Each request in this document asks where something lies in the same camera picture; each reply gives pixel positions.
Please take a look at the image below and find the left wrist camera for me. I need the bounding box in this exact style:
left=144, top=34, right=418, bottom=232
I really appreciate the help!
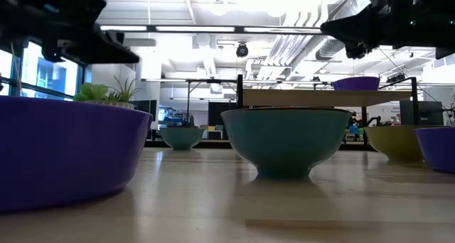
left=67, top=0, right=108, bottom=28

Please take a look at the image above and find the potted plant in patterned pot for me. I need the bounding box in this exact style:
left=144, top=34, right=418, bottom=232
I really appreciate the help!
left=73, top=75, right=141, bottom=111

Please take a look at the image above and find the wooden shelf with black frame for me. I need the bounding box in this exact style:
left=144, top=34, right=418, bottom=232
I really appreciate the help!
left=236, top=74, right=420, bottom=147

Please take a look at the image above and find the teal patterned ceramic bowl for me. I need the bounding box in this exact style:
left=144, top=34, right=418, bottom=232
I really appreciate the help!
left=220, top=107, right=352, bottom=180
left=159, top=126, right=206, bottom=151

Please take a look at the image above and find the black background workstation frame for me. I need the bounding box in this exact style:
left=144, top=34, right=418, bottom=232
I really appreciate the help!
left=141, top=77, right=238, bottom=129

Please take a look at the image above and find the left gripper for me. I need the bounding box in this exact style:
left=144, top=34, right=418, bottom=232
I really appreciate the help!
left=37, top=0, right=140, bottom=64

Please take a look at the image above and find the black cabinet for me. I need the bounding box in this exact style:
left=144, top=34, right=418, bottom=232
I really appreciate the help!
left=208, top=101, right=238, bottom=140

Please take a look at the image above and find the purple plastic bowl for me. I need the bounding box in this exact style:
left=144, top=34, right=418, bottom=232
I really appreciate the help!
left=0, top=95, right=154, bottom=212
left=332, top=76, right=380, bottom=92
left=413, top=126, right=455, bottom=175

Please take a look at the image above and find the black aluminium table frame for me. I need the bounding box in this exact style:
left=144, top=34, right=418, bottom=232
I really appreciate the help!
left=99, top=24, right=374, bottom=151

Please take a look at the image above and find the yellow pear-print ceramic bowl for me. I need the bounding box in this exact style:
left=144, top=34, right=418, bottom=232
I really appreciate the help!
left=363, top=124, right=447, bottom=163

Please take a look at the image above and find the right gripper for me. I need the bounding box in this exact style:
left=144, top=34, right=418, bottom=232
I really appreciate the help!
left=319, top=0, right=420, bottom=48

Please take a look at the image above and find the person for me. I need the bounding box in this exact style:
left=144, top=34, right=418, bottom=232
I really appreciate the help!
left=346, top=111, right=360, bottom=141

